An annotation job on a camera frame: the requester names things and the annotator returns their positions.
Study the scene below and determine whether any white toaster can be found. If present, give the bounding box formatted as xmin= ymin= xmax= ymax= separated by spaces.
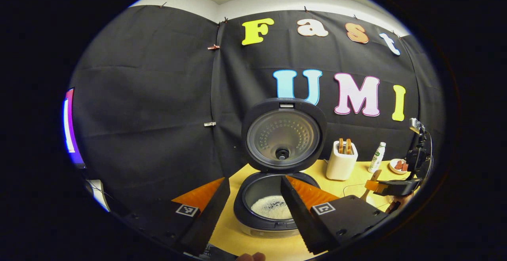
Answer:
xmin=326 ymin=140 xmax=358 ymax=181

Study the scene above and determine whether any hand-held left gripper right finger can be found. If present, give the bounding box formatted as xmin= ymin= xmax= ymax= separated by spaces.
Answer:
xmin=280 ymin=175 xmax=391 ymax=255

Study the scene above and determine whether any white milk bottle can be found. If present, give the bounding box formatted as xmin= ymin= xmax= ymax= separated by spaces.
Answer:
xmin=368 ymin=142 xmax=386 ymax=173

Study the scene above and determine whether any white curved object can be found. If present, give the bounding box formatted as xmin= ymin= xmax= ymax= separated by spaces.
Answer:
xmin=87 ymin=179 xmax=111 ymax=212

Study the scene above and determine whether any wooden spoon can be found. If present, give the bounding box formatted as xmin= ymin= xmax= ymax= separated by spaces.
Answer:
xmin=360 ymin=170 xmax=383 ymax=202

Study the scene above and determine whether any computer monitor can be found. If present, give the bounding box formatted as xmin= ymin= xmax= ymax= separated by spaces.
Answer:
xmin=62 ymin=88 xmax=86 ymax=169

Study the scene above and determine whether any uncooked white rice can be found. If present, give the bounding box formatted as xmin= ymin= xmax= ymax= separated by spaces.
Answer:
xmin=251 ymin=195 xmax=293 ymax=220

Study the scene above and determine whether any black backdrop cloth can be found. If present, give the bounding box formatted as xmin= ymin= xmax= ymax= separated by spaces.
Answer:
xmin=69 ymin=4 xmax=446 ymax=214

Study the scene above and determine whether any black rice cooker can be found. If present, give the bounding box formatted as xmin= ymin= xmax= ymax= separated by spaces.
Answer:
xmin=233 ymin=98 xmax=328 ymax=238

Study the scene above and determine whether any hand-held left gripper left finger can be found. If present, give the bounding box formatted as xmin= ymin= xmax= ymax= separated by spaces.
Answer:
xmin=119 ymin=177 xmax=231 ymax=257

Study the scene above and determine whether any white round plate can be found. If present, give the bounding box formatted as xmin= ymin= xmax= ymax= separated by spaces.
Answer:
xmin=389 ymin=158 xmax=410 ymax=174

